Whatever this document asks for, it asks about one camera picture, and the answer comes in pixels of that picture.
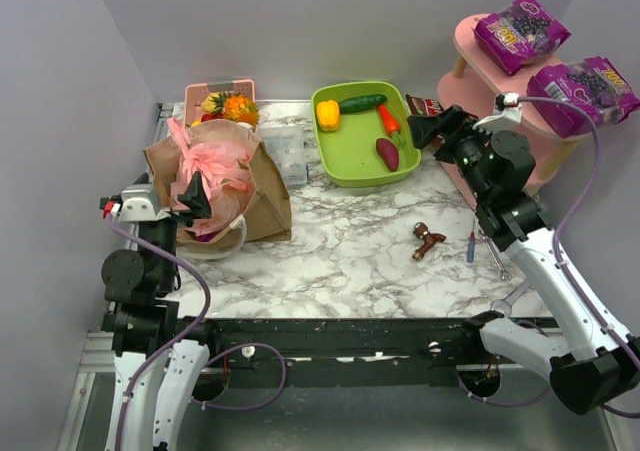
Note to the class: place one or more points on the yellow toy bell pepper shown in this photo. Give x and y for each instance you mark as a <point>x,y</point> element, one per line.
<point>328,115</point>

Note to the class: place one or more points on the brown metal faucet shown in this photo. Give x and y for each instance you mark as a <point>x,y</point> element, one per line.
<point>429,240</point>

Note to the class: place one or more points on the purple snack bag upper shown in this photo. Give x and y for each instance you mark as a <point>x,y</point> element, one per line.
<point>522,34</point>

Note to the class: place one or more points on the brown chocolate snack pack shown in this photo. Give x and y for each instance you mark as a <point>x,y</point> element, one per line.
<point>423,106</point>

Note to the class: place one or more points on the black table edge rail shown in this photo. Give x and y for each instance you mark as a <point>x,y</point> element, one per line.
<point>331,353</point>

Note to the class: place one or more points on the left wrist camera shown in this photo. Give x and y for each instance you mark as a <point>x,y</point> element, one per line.
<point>135,204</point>

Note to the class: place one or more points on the purple snack bag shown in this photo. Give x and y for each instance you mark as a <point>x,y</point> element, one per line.
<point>592,84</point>
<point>522,34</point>

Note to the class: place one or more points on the blue handled screwdriver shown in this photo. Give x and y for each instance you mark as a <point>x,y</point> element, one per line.
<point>470,253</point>

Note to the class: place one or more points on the brown paper grocery bag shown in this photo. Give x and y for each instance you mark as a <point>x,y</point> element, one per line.
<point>266,217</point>

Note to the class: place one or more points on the pink basket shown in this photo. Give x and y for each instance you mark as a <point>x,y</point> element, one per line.
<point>196,93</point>

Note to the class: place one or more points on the orange toy carrot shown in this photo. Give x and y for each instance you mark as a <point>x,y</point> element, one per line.
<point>391,126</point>

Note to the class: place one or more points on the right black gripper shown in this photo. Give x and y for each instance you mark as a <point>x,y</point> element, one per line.
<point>446,134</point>

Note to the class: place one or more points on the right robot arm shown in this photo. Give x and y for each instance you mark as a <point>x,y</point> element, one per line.
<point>596,359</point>

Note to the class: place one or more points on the toy fruit bunch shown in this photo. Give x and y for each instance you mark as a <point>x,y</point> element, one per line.
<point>229,106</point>

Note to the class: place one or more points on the purple snack bag lower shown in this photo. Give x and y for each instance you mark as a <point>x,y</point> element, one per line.
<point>592,84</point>

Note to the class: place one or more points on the pink two-tier shelf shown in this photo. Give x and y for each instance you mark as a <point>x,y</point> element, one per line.
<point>475,81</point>

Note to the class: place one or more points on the pink plastic bag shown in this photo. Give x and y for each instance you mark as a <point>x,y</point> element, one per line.
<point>226,179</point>

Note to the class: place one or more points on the clear plastic box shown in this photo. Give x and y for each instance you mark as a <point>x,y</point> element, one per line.
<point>285,145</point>

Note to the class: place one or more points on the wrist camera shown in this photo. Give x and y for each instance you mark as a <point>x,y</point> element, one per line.
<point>135,204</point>
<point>507,114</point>

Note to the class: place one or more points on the purple toy sweet potato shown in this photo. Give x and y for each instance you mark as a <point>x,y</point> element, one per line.
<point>389,153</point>

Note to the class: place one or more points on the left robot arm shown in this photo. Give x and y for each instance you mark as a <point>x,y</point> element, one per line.
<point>156,359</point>

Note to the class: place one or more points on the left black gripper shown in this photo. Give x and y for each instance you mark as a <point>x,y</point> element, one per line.
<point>175,213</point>

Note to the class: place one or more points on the green toy cucumber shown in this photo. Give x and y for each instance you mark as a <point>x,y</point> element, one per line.
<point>361,103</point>

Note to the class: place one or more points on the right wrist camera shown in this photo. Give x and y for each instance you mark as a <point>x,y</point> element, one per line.
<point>507,114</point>

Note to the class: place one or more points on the silver wrench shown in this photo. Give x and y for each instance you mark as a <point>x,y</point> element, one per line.
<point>503,272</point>

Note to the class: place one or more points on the green plastic bin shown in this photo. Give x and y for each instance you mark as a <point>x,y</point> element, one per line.
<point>349,154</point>

